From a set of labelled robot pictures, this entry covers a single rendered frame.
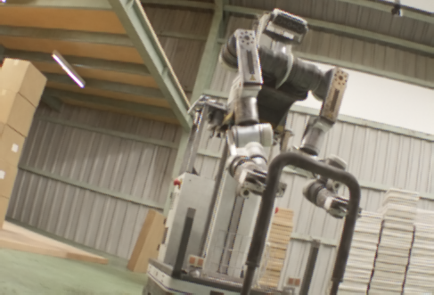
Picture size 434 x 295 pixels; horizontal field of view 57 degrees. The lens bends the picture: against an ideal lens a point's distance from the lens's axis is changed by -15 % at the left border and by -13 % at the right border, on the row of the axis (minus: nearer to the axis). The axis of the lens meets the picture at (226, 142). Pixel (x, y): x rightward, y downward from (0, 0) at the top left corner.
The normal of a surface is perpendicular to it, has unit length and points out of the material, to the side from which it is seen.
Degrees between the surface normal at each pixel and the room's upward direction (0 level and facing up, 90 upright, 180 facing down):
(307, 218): 90
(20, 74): 90
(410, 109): 90
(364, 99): 90
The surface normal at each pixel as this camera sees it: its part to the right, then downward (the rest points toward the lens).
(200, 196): 0.27, -0.19
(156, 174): -0.11, -0.29
